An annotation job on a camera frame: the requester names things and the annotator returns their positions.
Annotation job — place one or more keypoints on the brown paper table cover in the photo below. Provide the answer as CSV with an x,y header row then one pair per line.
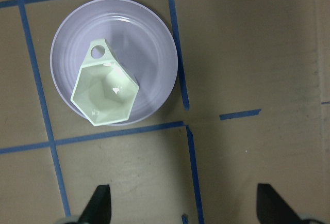
x,y
251,105

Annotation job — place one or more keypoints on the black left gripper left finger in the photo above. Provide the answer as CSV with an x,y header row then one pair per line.
x,y
98,209

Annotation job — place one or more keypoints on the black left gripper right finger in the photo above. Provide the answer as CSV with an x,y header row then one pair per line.
x,y
272,208

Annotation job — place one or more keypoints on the lilac round plate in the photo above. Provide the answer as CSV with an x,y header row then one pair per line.
x,y
140,40

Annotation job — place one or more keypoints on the white faceted mug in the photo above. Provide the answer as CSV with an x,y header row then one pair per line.
x,y
104,90

